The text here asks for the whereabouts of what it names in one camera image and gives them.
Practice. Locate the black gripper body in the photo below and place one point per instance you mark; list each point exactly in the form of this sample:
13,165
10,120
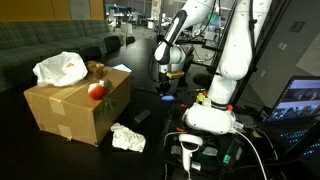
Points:
163,85

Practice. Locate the blue sponge cloth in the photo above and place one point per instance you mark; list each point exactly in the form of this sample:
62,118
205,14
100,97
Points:
167,98

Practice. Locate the dark grey eraser block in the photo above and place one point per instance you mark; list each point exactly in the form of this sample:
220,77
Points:
142,116

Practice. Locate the white cloth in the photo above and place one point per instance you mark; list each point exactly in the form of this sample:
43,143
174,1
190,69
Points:
126,139

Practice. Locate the brown plush toy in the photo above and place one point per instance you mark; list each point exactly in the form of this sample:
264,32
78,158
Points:
96,68

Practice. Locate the white plastic bag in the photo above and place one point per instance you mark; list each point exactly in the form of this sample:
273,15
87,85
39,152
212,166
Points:
64,69

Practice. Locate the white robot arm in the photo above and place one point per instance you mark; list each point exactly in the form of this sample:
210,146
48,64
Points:
246,24

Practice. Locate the large cardboard box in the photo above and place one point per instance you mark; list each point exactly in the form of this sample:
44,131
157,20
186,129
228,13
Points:
70,112

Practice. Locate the tablet with lit screen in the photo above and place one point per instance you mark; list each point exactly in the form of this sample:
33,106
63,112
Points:
123,67

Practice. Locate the white VR headset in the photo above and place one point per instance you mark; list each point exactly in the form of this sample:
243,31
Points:
215,121

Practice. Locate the red apple toy with leaves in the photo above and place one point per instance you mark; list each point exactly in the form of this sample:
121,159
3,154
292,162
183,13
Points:
98,91

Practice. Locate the white VR controller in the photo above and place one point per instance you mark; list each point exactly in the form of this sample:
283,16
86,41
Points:
189,143

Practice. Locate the open laptop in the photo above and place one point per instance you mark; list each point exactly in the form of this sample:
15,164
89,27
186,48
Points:
292,123

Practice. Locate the green plaid sofa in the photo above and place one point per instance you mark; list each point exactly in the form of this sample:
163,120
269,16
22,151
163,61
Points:
23,44

